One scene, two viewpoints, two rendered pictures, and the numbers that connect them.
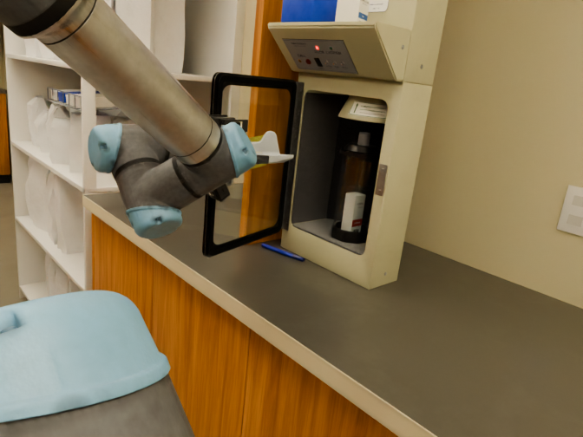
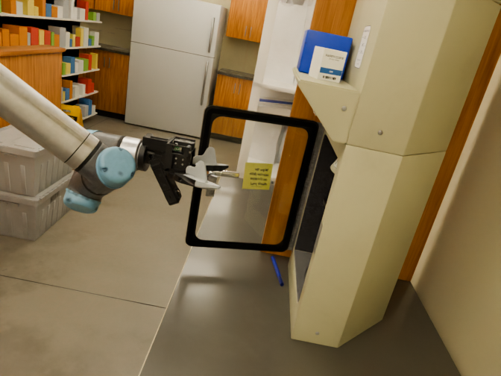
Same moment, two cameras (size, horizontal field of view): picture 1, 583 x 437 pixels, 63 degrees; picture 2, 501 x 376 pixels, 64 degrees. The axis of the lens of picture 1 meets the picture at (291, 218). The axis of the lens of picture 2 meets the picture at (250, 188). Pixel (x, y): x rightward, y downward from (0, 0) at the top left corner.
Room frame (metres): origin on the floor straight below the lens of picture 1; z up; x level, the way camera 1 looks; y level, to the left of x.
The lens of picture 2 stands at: (0.37, -0.59, 1.57)
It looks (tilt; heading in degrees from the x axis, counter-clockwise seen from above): 21 degrees down; 43
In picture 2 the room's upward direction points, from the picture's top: 12 degrees clockwise
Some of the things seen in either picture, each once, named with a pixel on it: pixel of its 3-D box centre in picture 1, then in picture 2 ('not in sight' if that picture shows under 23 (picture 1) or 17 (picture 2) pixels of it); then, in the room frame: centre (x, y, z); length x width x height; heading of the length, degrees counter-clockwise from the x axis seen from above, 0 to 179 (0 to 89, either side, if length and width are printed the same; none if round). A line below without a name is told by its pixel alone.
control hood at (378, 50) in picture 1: (331, 50); (315, 100); (1.10, -0.05, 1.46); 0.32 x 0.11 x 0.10; 44
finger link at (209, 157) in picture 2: not in sight; (210, 158); (0.98, 0.13, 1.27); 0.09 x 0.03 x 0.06; 169
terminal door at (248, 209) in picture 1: (252, 164); (250, 185); (1.11, 0.11, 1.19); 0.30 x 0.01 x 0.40; 149
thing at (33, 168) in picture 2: not in sight; (31, 157); (1.19, 2.27, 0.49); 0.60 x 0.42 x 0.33; 44
